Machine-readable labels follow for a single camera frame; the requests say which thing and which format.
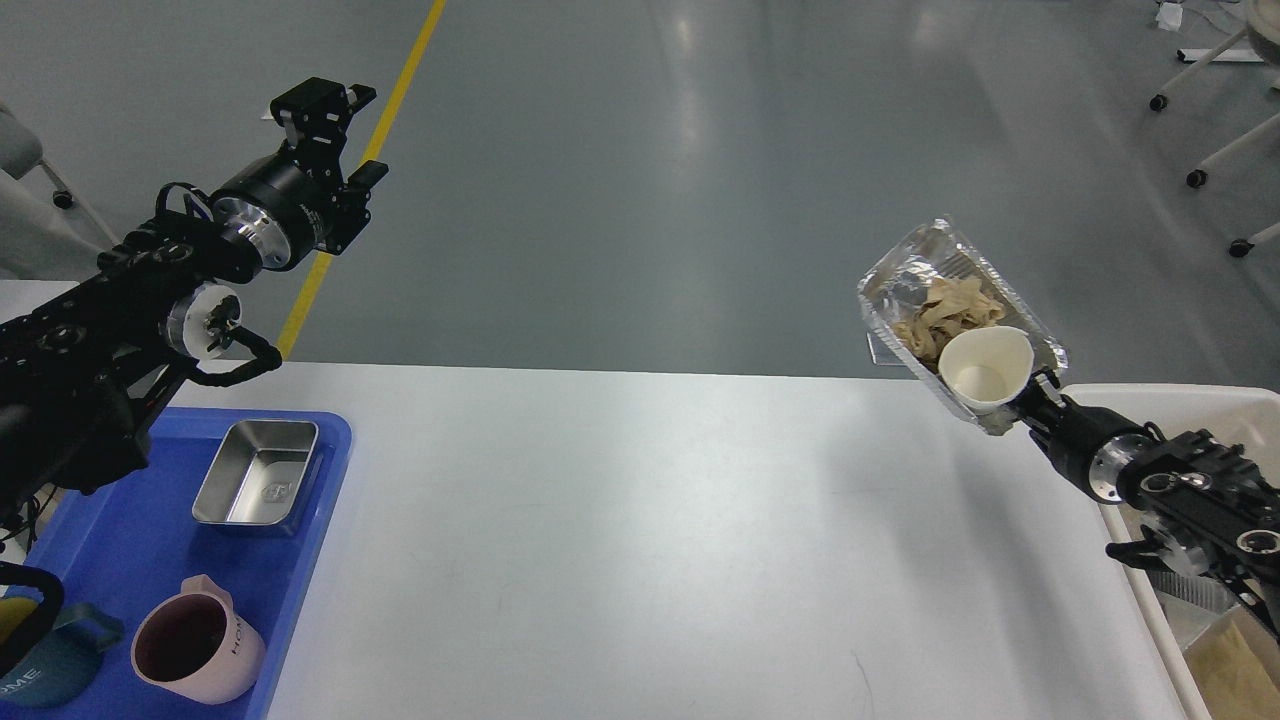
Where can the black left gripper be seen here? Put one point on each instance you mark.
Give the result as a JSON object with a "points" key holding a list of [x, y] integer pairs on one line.
{"points": [[295, 201]]}

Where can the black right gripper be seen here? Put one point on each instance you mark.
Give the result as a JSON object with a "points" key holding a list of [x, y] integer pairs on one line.
{"points": [[1086, 445]]}

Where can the white paper cup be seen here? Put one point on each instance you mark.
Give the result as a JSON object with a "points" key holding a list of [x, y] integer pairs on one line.
{"points": [[986, 368]]}

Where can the brown paper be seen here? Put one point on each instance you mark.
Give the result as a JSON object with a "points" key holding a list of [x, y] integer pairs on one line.
{"points": [[1234, 664], [950, 308]]}

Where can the aluminium foil tray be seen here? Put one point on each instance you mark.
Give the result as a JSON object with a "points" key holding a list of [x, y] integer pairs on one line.
{"points": [[894, 288]]}

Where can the stainless steel rectangular tin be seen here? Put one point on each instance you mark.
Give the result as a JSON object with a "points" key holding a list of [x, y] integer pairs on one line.
{"points": [[258, 482]]}

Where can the pink ribbed mug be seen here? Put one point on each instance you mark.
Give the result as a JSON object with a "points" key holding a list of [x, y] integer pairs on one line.
{"points": [[197, 645]]}

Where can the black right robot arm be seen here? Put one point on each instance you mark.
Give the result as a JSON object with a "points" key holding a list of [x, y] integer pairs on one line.
{"points": [[1206, 511]]}

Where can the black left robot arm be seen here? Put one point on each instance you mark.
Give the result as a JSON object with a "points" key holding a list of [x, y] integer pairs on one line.
{"points": [[84, 376]]}

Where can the clear floor plate left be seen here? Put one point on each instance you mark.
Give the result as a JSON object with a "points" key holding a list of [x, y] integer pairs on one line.
{"points": [[880, 353]]}

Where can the white plastic bin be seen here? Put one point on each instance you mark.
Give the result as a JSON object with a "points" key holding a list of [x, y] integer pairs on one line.
{"points": [[1233, 414]]}

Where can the foil tray inside bin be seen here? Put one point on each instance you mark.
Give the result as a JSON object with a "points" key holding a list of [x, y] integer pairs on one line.
{"points": [[1202, 592]]}

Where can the brown paper inside bin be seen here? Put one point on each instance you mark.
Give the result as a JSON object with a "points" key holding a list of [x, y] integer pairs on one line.
{"points": [[1234, 664]]}

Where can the blue plastic tray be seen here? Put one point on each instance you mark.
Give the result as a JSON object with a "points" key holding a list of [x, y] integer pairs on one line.
{"points": [[127, 548]]}

